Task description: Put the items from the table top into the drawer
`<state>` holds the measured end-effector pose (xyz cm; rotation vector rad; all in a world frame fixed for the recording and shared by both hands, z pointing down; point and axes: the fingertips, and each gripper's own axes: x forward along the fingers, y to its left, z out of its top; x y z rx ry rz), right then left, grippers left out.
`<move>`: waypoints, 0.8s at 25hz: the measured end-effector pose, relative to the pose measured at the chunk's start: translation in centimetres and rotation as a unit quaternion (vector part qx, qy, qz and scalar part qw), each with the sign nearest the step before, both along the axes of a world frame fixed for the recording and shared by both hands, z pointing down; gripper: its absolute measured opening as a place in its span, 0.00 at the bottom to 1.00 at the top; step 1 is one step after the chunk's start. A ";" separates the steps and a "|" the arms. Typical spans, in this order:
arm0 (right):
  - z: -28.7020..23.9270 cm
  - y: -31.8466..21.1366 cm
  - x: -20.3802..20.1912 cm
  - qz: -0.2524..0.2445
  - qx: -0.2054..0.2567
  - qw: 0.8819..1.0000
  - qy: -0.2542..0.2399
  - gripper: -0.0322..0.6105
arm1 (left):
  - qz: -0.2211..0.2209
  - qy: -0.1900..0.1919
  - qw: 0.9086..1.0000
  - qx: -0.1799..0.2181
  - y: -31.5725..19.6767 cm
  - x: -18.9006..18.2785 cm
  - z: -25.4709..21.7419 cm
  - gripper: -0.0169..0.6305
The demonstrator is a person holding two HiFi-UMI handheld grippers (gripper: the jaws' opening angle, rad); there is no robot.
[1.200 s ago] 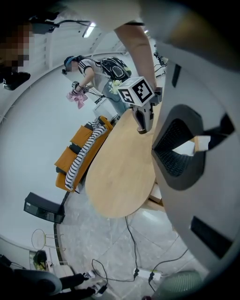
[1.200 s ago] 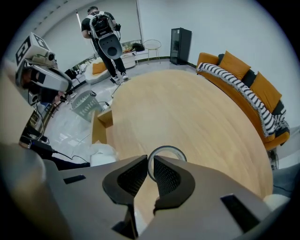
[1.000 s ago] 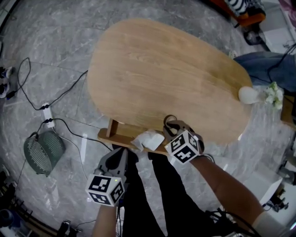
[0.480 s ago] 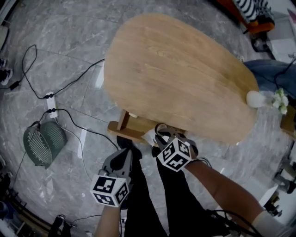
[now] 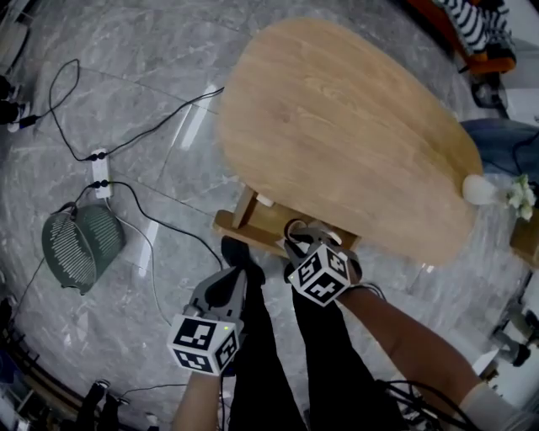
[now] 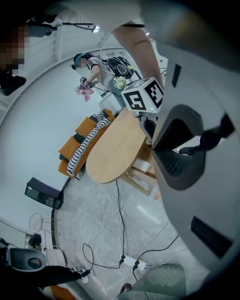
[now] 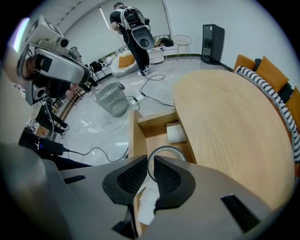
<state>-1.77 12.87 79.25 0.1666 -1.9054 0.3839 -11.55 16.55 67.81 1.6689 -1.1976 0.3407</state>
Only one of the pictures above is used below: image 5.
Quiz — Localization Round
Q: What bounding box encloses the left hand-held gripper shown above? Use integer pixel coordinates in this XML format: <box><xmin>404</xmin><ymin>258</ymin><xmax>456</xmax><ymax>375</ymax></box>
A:
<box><xmin>167</xmin><ymin>268</ymin><xmax>249</xmax><ymax>375</ymax></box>

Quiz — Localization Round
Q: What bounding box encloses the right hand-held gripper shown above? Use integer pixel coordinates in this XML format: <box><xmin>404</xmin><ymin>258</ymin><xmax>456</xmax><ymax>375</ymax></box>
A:
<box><xmin>284</xmin><ymin>223</ymin><xmax>363</xmax><ymax>307</ymax></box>

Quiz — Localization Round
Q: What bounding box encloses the wooden drawer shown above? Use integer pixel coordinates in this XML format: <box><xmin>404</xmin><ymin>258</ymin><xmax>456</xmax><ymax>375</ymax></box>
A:
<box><xmin>211</xmin><ymin>187</ymin><xmax>362</xmax><ymax>260</ymax></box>

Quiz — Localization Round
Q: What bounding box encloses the person's left forearm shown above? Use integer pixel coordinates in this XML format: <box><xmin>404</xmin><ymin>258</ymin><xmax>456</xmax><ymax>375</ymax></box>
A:
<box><xmin>170</xmin><ymin>370</ymin><xmax>223</xmax><ymax>431</ymax></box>

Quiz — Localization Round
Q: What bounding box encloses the person's right forearm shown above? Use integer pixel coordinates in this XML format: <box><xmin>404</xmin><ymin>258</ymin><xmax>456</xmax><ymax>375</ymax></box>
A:
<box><xmin>336</xmin><ymin>287</ymin><xmax>484</xmax><ymax>407</ymax></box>

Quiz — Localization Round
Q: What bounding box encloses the wooden coffee table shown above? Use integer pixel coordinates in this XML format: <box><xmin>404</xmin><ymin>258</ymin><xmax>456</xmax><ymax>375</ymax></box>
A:
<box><xmin>216</xmin><ymin>16</ymin><xmax>484</xmax><ymax>274</ymax></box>

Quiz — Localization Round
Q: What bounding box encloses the person's left shoe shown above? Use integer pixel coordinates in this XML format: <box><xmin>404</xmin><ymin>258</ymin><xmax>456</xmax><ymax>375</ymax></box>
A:
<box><xmin>221</xmin><ymin>235</ymin><xmax>266</xmax><ymax>287</ymax></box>

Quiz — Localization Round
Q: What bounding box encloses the person's left leg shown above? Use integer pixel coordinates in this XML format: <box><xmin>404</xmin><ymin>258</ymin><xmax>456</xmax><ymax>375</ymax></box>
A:
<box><xmin>229</xmin><ymin>273</ymin><xmax>308</xmax><ymax>431</ymax></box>

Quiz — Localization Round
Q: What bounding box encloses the person's leg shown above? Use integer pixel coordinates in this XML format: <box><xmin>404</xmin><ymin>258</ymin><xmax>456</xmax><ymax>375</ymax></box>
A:
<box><xmin>291</xmin><ymin>290</ymin><xmax>405</xmax><ymax>431</ymax></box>
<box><xmin>229</xmin><ymin>273</ymin><xmax>308</xmax><ymax>431</ymax></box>

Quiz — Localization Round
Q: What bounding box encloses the person's right leg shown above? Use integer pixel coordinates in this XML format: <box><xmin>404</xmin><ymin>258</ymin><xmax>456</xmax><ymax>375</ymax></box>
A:
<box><xmin>291</xmin><ymin>290</ymin><xmax>405</xmax><ymax>431</ymax></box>

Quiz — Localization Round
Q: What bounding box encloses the white power strip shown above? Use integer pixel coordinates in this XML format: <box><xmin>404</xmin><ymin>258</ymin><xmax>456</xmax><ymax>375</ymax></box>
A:
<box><xmin>91</xmin><ymin>147</ymin><xmax>115</xmax><ymax>200</ymax></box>

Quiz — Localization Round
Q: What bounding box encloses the white vase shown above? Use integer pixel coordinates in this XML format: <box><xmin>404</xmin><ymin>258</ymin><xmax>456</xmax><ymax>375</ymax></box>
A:
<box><xmin>462</xmin><ymin>174</ymin><xmax>498</xmax><ymax>206</ymax></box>

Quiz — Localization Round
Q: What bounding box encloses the black waste bin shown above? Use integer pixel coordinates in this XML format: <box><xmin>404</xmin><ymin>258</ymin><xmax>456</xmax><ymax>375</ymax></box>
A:
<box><xmin>470</xmin><ymin>79</ymin><xmax>511</xmax><ymax>118</ymax></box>

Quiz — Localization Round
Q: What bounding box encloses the orange sofa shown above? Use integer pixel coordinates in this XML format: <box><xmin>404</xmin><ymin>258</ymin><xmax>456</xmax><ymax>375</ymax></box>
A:
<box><xmin>403</xmin><ymin>0</ymin><xmax>518</xmax><ymax>77</ymax></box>

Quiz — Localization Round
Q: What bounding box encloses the person's white shirt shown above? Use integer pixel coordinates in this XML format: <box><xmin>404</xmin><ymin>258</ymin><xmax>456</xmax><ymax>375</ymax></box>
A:
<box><xmin>458</xmin><ymin>381</ymin><xmax>539</xmax><ymax>431</ymax></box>

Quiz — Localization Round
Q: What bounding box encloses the striped black white blanket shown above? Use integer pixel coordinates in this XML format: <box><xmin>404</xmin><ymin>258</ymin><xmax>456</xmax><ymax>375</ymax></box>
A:
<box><xmin>437</xmin><ymin>0</ymin><xmax>517</xmax><ymax>58</ymax></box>

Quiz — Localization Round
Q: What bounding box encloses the white cable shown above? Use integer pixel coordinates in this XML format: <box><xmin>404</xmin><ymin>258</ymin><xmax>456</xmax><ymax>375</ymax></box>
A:
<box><xmin>104</xmin><ymin>197</ymin><xmax>163</xmax><ymax>317</ymax></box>

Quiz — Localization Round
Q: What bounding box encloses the black floor cable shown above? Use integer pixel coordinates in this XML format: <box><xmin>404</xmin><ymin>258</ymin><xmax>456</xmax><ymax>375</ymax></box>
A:
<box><xmin>99</xmin><ymin>86</ymin><xmax>226</xmax><ymax>163</ymax></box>

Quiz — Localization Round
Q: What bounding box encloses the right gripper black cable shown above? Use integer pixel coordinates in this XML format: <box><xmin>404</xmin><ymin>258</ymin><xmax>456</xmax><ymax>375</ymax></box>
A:
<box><xmin>374</xmin><ymin>378</ymin><xmax>479</xmax><ymax>431</ymax></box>

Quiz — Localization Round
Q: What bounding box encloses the looped black cable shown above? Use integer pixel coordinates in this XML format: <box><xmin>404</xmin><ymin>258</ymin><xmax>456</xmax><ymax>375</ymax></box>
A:
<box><xmin>48</xmin><ymin>58</ymin><xmax>100</xmax><ymax>163</ymax></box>

